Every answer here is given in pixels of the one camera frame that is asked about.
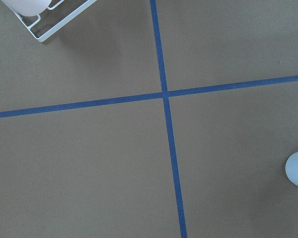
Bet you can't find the white cup in rack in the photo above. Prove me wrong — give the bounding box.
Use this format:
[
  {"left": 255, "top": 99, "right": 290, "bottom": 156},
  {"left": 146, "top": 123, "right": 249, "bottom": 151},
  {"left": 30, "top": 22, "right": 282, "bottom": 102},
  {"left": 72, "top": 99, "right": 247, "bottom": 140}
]
[{"left": 2, "top": 0, "right": 52, "bottom": 16}]

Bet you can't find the white wire cup rack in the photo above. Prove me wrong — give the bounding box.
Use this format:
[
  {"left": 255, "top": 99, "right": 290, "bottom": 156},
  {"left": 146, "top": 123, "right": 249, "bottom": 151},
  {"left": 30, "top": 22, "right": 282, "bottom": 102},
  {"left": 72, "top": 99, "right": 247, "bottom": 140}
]
[{"left": 12, "top": 0, "right": 96, "bottom": 43}]

